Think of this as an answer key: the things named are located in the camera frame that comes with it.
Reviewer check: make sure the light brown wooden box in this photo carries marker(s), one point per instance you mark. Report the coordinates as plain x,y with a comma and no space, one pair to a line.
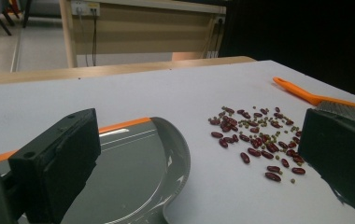
186,56

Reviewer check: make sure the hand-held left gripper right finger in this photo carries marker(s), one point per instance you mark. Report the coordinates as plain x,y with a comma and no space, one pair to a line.
340,149

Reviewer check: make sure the wooden table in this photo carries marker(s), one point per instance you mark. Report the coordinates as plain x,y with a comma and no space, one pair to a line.
104,71

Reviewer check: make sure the red and green beans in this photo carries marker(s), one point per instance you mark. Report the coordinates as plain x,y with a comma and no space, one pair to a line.
254,151

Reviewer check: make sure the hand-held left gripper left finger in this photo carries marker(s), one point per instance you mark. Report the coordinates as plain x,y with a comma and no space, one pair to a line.
57,161

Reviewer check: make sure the grey dustpan with orange edge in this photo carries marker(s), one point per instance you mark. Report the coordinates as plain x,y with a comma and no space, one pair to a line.
135,161

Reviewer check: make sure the light wooden desk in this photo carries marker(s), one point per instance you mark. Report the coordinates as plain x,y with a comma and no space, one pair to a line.
147,34

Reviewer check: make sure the white table board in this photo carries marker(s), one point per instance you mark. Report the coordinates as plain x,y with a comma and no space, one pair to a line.
166,93

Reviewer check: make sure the white power strip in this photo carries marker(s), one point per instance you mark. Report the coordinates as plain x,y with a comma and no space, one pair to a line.
84,7

